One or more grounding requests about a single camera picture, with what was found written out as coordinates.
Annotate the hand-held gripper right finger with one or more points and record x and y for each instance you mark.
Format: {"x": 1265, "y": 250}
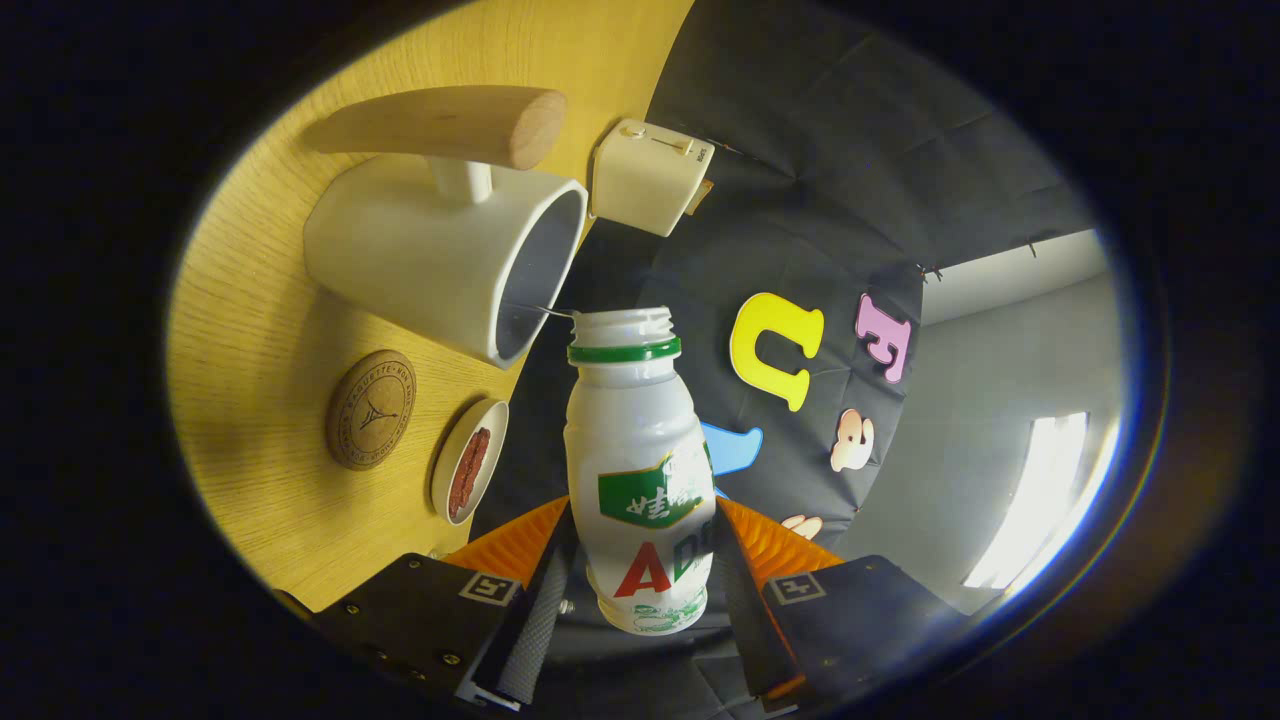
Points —
{"x": 740, "y": 620}

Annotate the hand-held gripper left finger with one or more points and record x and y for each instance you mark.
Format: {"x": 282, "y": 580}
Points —
{"x": 535, "y": 630}

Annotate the white juice bottle green label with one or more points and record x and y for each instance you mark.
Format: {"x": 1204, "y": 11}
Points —
{"x": 630, "y": 410}

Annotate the round cork coaster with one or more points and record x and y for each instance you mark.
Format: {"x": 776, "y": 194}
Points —
{"x": 370, "y": 410}

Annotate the clear juice stream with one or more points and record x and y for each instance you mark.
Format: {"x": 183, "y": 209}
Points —
{"x": 555, "y": 312}

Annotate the reddish brown meat strip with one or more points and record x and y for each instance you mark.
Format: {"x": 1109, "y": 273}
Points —
{"x": 480, "y": 450}
{"x": 460, "y": 490}

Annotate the white round plate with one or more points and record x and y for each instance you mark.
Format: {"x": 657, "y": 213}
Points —
{"x": 447, "y": 470}

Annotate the bright window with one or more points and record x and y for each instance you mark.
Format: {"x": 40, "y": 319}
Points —
{"x": 1050, "y": 490}

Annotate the wooden table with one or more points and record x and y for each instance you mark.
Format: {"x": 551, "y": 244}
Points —
{"x": 250, "y": 340}

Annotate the brown bread slice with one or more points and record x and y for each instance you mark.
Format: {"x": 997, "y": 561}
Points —
{"x": 700, "y": 197}

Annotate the cream toaster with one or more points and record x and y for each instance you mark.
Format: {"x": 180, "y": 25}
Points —
{"x": 645, "y": 180}

